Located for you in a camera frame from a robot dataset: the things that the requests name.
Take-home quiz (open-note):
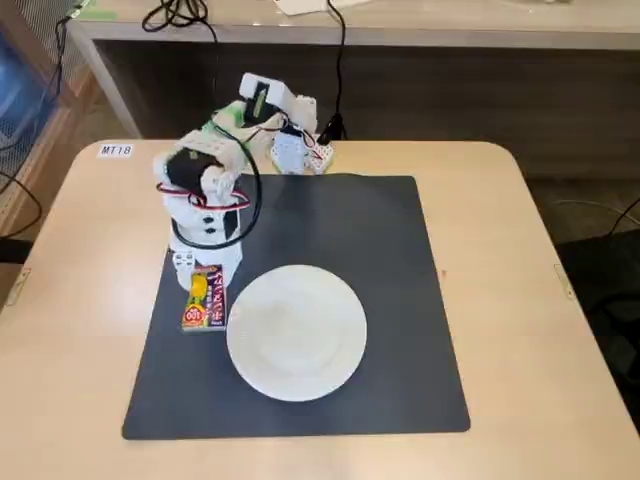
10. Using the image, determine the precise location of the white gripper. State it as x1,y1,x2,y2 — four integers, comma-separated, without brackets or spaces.
164,192,247,291

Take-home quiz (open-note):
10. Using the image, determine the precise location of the purple candy box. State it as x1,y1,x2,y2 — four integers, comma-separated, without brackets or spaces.
179,264,231,333

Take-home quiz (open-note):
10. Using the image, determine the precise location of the white round dish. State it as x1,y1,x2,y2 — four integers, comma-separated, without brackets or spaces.
225,264,369,403

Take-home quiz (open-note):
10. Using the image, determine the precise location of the dark grey mat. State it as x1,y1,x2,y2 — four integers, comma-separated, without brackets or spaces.
122,173,472,442

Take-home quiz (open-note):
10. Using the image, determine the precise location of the blue plastic container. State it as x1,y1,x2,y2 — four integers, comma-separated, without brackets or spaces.
0,19,59,147

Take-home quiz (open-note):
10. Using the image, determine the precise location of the beige desk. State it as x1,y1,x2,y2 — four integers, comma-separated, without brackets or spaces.
67,0,640,140

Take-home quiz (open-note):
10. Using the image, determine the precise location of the black looped camera cable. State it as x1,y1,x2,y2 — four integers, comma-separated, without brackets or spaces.
171,122,264,249

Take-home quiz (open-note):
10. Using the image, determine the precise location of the black floor cable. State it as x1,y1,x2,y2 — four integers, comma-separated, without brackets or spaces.
0,171,44,237

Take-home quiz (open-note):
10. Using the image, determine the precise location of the metal table bracket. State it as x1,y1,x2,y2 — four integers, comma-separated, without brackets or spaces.
6,267,32,308
553,263,574,302

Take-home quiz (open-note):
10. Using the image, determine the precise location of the black power cable with plug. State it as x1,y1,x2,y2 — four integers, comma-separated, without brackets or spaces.
318,0,349,144

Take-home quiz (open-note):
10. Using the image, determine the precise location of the coiled black cable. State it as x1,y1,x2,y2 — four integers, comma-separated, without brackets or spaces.
141,0,219,45

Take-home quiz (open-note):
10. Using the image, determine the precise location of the thin black hanging cable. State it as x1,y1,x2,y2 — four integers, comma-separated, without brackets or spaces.
48,3,84,110

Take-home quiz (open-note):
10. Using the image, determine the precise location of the white floor cable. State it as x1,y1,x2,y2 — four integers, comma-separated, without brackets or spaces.
554,198,640,222

